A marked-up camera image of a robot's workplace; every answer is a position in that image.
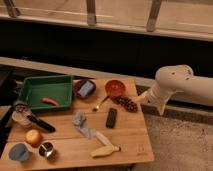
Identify blue sponge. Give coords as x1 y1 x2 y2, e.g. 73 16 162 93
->
78 81 94 97

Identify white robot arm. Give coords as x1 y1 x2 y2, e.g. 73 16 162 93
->
135 65 213 115

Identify dark grape bunch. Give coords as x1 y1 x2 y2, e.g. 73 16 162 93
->
112 96 138 113

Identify orange red bowl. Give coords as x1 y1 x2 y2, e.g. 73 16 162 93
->
105 80 126 98

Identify black remote control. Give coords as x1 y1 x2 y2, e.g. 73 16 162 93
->
106 108 117 128

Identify white plastic knife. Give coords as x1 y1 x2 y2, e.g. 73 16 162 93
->
96 131 113 146

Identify purple bowl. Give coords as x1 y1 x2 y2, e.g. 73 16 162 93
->
73 79 96 99

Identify yellow banana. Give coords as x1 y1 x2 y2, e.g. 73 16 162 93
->
90 145 121 158

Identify crumpled blue cloth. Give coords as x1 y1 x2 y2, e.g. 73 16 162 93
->
72 111 96 139

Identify green plastic tray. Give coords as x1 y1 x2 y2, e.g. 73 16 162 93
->
18 75 73 113

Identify small metal cup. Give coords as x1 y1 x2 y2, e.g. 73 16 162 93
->
39 142 55 159

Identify orange fruit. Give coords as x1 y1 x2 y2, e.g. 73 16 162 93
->
25 129 42 147

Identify glass jar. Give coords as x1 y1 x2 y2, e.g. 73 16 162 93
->
12 101 32 128

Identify blue plastic cup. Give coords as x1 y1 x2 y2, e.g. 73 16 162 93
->
8 143 30 162

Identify black handled tool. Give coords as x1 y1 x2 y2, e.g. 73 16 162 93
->
27 115 56 133

